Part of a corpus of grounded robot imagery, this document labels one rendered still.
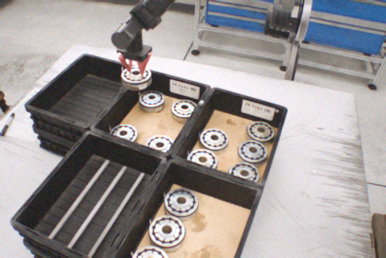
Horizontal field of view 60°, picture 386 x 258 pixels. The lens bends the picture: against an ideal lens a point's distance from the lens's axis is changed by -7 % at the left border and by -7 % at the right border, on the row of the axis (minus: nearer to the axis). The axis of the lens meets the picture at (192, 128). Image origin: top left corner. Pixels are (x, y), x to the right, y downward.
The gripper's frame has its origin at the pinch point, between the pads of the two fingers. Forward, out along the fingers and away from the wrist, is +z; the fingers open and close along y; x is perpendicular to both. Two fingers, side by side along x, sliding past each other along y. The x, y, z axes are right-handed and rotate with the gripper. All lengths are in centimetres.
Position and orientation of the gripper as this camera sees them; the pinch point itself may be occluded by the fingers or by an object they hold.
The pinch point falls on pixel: (136, 71)
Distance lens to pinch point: 121.7
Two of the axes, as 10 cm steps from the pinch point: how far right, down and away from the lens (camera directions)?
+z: -0.3, 7.2, 6.9
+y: 9.3, 2.8, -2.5
